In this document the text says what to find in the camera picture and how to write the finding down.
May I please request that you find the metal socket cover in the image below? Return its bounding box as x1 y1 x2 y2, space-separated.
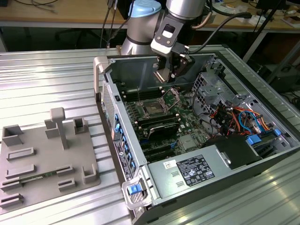
161 87 185 111

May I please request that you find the black plastic shroud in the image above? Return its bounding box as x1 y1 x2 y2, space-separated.
203 135 263 171

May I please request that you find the silver CPU chip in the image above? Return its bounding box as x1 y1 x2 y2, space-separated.
153 69 173 83

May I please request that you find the black camera cable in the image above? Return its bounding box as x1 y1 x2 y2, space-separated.
184 11 253 53

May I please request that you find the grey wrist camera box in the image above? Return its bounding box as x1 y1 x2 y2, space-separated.
150 16 179 57

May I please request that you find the CPU socket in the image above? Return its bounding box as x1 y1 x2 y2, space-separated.
138 97 173 119

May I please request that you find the small white box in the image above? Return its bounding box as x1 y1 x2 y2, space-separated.
241 14 258 24

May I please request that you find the grey power supply unit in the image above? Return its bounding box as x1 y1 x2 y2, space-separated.
146 144 235 200

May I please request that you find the green motherboard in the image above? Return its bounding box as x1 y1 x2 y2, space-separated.
120 86 211 162

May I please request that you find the orange flat wire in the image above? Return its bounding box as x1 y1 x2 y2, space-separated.
255 116 271 132

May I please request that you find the blue data wire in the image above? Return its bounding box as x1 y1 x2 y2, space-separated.
238 109 263 135

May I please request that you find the green RAM stick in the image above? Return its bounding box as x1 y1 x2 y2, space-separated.
20 170 58 182

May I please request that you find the black graphics card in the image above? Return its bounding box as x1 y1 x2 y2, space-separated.
147 123 181 141

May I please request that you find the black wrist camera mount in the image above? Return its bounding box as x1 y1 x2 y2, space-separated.
177 55 195 77

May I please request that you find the wooden desk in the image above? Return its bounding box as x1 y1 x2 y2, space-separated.
0 0 300 32

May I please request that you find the grey plastic parts rack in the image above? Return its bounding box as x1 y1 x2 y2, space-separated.
0 107 102 209

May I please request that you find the grey open PC case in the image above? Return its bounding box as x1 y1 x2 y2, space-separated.
93 50 300 225

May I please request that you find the black office chair base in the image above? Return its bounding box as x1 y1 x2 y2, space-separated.
55 28 101 45

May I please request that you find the grey metal disk bay cage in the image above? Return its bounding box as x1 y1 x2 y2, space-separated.
191 71 236 118

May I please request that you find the copper coloured cable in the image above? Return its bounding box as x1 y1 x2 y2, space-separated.
191 11 213 30

